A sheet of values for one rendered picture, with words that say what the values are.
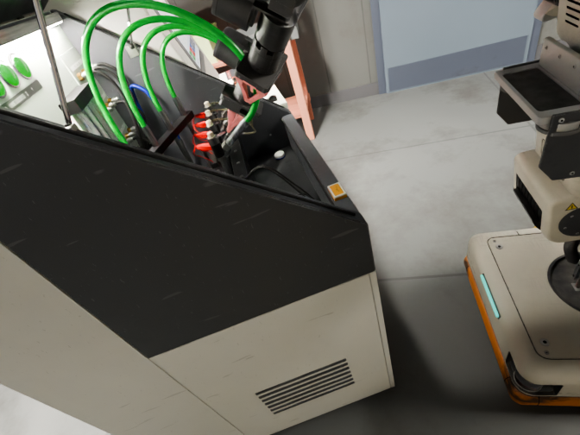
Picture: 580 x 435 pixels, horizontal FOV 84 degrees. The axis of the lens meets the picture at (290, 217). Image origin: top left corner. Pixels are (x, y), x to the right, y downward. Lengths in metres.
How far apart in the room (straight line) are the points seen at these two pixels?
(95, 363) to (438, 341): 1.26
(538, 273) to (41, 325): 1.49
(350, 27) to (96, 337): 3.09
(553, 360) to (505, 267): 0.35
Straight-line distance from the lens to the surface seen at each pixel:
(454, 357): 1.58
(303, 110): 2.90
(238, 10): 0.58
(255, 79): 0.62
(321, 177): 0.84
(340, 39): 3.41
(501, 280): 1.45
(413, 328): 1.62
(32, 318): 0.80
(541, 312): 1.40
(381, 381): 1.35
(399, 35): 3.40
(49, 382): 0.98
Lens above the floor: 1.43
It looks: 40 degrees down
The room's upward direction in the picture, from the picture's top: 21 degrees counter-clockwise
